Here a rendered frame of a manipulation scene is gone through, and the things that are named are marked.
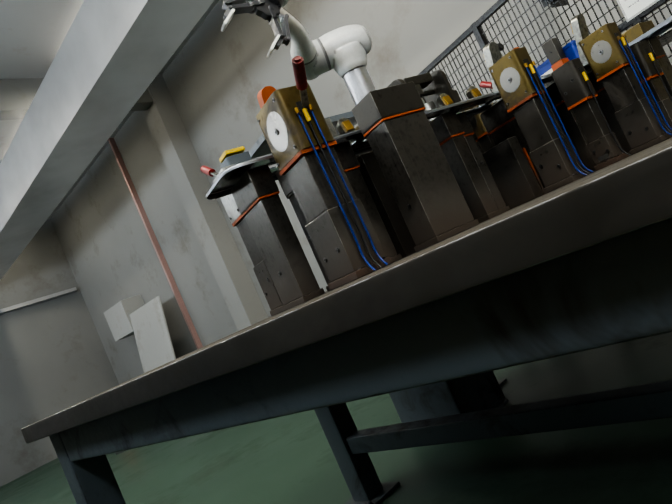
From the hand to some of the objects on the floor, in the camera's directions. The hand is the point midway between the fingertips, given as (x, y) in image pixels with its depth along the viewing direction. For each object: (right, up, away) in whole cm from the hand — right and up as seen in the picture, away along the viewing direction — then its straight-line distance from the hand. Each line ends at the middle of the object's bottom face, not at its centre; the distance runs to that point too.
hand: (247, 38), depth 150 cm
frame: (+110, -107, +19) cm, 154 cm away
